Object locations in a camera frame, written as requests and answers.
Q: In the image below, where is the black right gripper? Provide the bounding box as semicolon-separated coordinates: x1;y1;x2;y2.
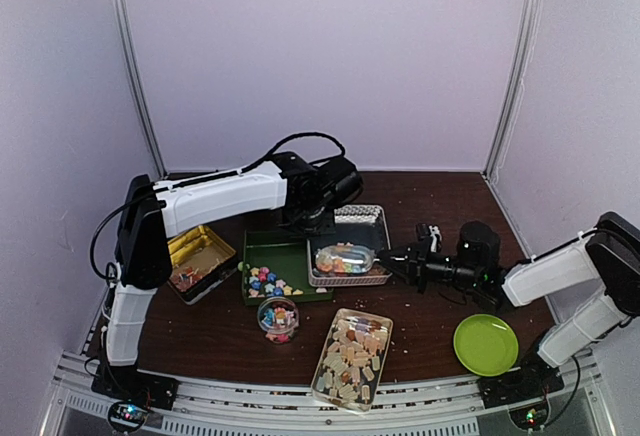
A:
377;236;482;294

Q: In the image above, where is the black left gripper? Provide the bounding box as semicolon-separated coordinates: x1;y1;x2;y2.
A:
282;199;336;239

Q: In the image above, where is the pink tin of star candies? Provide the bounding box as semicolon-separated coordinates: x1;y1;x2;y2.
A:
308;204;391;288

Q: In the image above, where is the metal scoop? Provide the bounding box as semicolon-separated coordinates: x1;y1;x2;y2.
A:
314;244;376;276

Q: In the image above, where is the green tray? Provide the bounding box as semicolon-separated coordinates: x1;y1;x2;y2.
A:
241;231;333;306

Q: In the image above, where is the clear plastic jar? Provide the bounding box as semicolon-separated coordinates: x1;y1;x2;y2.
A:
257;297;300;344

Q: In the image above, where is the cream tin of popsicle candies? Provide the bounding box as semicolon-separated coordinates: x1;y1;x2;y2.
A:
311;308;394;413

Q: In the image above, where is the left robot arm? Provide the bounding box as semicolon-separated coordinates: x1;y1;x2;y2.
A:
103;151;363;400

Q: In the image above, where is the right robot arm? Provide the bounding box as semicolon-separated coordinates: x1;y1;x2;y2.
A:
376;212;639;398

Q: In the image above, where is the lime green plate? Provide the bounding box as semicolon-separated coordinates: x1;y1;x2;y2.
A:
453;314;519;377

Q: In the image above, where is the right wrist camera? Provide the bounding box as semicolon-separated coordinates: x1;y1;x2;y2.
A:
415;223;442;253

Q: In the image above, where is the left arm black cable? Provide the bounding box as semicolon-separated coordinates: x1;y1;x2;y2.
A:
89;131;347;282

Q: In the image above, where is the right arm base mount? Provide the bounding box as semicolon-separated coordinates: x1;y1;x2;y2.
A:
478;367;565;432

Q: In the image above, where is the front aluminium rail frame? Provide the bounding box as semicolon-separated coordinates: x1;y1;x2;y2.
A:
36;352;622;435

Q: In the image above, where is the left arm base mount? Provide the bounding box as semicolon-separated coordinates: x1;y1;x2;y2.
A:
91;363;179;434

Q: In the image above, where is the left aluminium corner post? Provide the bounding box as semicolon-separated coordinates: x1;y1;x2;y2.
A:
111;0;168;178

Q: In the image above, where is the aluminium corner post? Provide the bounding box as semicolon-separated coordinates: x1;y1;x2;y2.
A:
111;0;168;178
483;0;541;184

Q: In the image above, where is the right aluminium corner post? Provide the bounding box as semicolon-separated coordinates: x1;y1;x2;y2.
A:
483;0;541;184

